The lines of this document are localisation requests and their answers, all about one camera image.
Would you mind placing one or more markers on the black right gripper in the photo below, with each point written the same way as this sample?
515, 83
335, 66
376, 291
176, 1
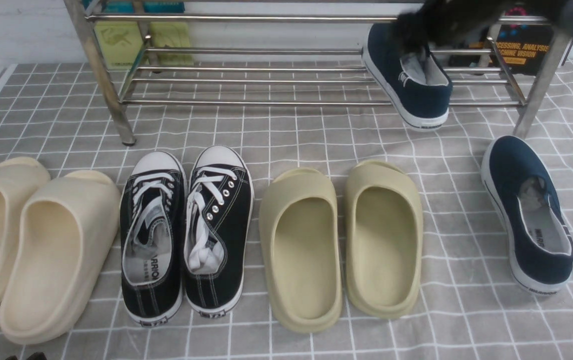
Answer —
445, 22

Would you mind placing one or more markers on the navy canvas sneaker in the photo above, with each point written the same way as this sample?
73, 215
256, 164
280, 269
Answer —
409, 74
540, 245

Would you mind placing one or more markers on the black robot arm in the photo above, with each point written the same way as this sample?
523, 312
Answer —
557, 12

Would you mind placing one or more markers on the steel shoe rack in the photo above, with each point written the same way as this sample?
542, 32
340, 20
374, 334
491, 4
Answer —
492, 69

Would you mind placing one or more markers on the black orange book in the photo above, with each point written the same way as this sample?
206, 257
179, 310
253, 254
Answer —
524, 46

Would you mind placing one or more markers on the olive right foam slipper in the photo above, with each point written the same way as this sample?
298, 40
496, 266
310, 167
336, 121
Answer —
384, 222

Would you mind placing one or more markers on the olive foam slipper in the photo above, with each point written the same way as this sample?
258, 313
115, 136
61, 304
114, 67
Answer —
384, 222
298, 230

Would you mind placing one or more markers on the grey grid tablecloth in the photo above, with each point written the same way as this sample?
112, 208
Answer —
469, 306

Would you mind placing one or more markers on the olive left foam slipper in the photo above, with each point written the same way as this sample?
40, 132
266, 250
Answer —
298, 230

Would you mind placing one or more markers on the black right canvas sneaker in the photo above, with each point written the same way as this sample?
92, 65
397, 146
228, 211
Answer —
219, 210

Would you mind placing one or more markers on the black canvas sneaker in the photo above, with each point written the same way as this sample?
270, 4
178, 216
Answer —
219, 210
152, 229

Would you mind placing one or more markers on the green teal box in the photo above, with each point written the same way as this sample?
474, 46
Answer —
120, 42

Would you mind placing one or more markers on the black left canvas sneaker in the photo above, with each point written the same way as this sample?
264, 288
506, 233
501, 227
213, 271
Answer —
152, 229

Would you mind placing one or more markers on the cream right foam slipper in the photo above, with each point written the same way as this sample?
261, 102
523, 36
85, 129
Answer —
66, 229

